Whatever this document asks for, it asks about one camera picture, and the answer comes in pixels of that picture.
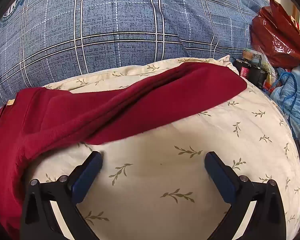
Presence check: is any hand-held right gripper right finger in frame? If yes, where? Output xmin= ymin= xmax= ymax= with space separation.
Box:
xmin=204 ymin=151 xmax=287 ymax=240

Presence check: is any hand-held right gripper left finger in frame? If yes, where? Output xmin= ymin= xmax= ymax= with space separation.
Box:
xmin=20 ymin=151 xmax=103 ymax=240

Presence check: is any dark red garment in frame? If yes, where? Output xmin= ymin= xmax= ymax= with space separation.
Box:
xmin=0 ymin=62 xmax=248 ymax=238

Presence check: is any cream leaf-print pillow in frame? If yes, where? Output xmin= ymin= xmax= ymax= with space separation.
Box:
xmin=22 ymin=57 xmax=300 ymax=240

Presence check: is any black device with red label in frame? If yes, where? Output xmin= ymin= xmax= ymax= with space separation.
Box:
xmin=234 ymin=57 xmax=268 ymax=88

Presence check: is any blue plastic bag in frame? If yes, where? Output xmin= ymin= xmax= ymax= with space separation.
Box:
xmin=270 ymin=64 xmax=300 ymax=130

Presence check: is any red plastic bag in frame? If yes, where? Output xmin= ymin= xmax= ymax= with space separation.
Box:
xmin=250 ymin=0 xmax=300 ymax=68

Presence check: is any blue plaid quilt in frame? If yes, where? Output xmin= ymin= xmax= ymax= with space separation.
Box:
xmin=0 ymin=0 xmax=270 ymax=117

